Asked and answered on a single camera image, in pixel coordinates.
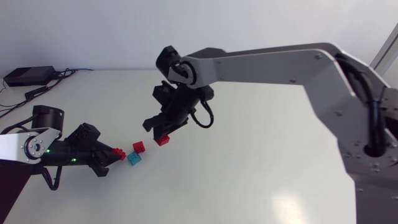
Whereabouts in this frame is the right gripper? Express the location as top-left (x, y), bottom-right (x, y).
top-left (142, 85), bottom-right (215, 141)

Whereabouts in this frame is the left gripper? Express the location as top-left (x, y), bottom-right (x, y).
top-left (41, 139), bottom-right (123, 179)

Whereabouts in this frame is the red toy brick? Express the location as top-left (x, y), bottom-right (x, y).
top-left (154, 134), bottom-right (171, 147)
top-left (132, 141), bottom-right (146, 154)
top-left (111, 147), bottom-right (127, 162)

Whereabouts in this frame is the blue translucent toy brick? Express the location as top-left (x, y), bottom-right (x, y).
top-left (126, 151), bottom-right (142, 167)

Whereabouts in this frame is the black power brick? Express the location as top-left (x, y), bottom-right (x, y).
top-left (2, 65), bottom-right (57, 88)

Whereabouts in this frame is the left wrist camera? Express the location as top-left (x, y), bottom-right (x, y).
top-left (63, 122), bottom-right (102, 147)

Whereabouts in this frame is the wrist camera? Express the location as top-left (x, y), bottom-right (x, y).
top-left (152, 80), bottom-right (177, 110)
top-left (63, 122), bottom-right (102, 147)

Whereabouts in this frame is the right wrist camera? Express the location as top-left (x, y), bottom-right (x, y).
top-left (152, 80), bottom-right (177, 110)

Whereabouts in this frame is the black power cable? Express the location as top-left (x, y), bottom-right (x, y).
top-left (0, 68), bottom-right (78, 119)

